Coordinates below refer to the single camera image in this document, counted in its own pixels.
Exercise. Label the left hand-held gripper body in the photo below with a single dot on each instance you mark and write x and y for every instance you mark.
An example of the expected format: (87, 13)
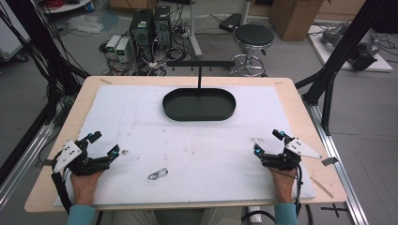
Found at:
(73, 162)

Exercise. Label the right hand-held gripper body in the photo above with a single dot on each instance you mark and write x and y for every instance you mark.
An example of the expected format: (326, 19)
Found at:
(281, 161)

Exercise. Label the person's right hand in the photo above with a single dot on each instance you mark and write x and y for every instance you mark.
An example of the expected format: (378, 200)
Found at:
(283, 186)

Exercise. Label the person's left hand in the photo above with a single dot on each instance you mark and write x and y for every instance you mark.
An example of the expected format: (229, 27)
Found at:
(84, 187)

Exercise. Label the grey tape piece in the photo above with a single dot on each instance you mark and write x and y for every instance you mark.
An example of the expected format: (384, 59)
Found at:
(47, 162)
(329, 161)

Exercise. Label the thin wooden stick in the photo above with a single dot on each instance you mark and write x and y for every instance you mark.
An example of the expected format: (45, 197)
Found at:
(322, 187)

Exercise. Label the small metal clip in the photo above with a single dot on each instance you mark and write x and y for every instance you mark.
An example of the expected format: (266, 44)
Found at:
(161, 171)

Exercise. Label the white foam board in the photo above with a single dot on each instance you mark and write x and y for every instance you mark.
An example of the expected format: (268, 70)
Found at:
(203, 150)

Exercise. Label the white tube under table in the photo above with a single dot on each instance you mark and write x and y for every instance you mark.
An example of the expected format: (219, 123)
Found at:
(255, 213)

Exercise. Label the black jewelry stand with tray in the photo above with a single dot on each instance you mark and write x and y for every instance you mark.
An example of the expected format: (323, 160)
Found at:
(200, 108)

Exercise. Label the grey power supply unit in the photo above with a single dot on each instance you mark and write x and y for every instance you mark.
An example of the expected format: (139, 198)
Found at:
(112, 46)
(123, 50)

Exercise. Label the black round stool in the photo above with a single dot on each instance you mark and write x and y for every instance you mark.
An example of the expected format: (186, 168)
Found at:
(253, 37)

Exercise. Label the white platform board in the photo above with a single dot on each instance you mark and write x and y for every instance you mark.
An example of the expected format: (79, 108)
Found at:
(347, 59)

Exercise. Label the clear plastic bag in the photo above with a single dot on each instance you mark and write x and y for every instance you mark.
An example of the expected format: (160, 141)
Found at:
(85, 23)

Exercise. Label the black computer tower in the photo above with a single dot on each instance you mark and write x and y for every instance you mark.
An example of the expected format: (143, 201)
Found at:
(162, 26)
(141, 31)

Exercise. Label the brown cardboard box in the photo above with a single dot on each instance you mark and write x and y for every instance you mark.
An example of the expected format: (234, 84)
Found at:
(294, 18)

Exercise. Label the black flat case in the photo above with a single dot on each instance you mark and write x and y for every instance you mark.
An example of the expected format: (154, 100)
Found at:
(230, 22)

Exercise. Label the grey machine on platform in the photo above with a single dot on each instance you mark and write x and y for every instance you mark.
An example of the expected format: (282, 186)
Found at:
(359, 42)

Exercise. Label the white desk leg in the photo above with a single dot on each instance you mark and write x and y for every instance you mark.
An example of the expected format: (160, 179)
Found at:
(194, 34)

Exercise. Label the aluminium rail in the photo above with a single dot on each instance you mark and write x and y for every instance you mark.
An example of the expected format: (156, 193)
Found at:
(22, 164)
(336, 162)

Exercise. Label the black metal frame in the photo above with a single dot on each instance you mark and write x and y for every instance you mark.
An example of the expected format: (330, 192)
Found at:
(40, 47)
(341, 53)

